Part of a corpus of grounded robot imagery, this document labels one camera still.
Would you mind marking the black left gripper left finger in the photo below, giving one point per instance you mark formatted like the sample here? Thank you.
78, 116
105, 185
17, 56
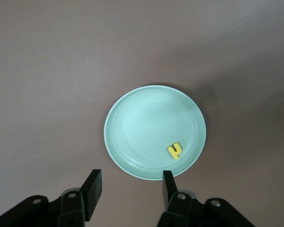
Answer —
92, 194

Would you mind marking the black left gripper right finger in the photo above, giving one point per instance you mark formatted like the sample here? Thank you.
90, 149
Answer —
177, 208

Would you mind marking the yellow foam letter h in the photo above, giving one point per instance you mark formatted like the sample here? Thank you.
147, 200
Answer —
174, 153

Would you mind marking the green plate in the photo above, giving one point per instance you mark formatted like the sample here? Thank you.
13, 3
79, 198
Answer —
144, 127

